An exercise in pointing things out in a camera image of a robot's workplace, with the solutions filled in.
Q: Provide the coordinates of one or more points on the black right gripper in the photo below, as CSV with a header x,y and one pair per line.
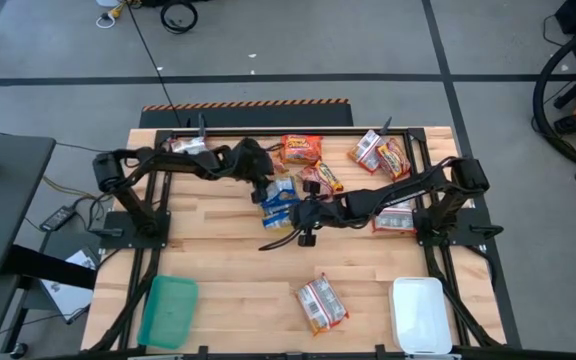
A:
x,y
320,212

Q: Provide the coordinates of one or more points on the black desk crossbar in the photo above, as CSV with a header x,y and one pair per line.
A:
x,y
48,265

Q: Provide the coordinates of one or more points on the yellow translucent plastic bin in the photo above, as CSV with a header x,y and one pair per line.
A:
x,y
262,216

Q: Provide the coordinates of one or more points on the white plastic bin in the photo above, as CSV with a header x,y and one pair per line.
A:
x,y
420,315

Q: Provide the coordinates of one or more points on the black caster wheel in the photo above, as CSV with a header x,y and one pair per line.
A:
x,y
19,350

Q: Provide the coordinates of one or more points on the black hazard-striped floor mat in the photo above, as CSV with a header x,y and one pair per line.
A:
x,y
248,116

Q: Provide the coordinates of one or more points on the red Maruchan noodle packet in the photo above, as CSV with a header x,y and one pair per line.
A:
x,y
307,176

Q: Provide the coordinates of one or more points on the green plastic bin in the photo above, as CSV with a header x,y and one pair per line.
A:
x,y
168,312

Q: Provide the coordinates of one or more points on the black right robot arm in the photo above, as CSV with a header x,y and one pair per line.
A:
x,y
398,192

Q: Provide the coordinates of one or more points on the black vacuum nozzle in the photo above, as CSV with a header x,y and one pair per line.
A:
x,y
568,122

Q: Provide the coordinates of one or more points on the brown snack bar packet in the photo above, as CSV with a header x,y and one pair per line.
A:
x,y
330,176

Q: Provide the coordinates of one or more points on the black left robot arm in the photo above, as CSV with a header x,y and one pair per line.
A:
x,y
178,161

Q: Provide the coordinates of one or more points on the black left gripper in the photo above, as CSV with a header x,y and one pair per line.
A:
x,y
253,160

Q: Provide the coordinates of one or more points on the black desk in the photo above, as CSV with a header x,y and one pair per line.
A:
x,y
3,215

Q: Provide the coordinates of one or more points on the black power adapter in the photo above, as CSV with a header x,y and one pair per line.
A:
x,y
58,218

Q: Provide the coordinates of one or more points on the black clamp lever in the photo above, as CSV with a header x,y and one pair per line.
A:
x,y
108,232
488,231
385,126

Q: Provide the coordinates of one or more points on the white paper manual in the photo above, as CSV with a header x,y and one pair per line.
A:
x,y
68,295

